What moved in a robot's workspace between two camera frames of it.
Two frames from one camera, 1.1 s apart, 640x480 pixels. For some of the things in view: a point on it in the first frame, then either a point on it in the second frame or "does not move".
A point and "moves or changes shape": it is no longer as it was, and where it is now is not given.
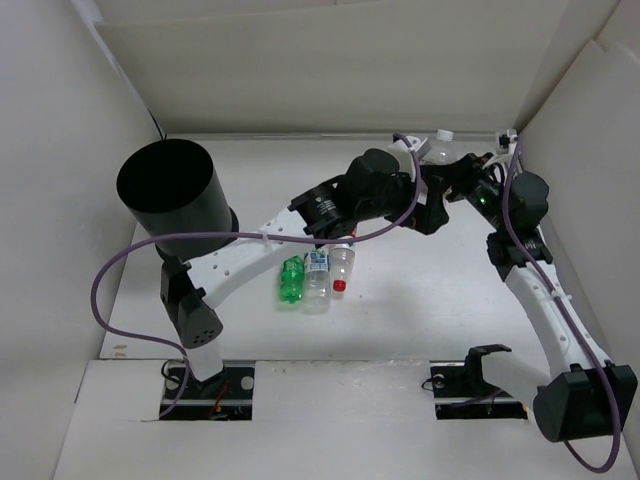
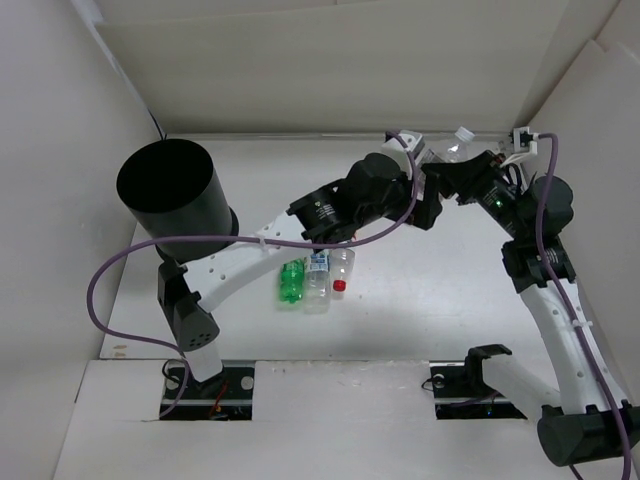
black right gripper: (468, 169) does not move
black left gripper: (428, 217) does not move
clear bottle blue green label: (317, 282) does not move
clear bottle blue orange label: (445, 150) moves or changes shape
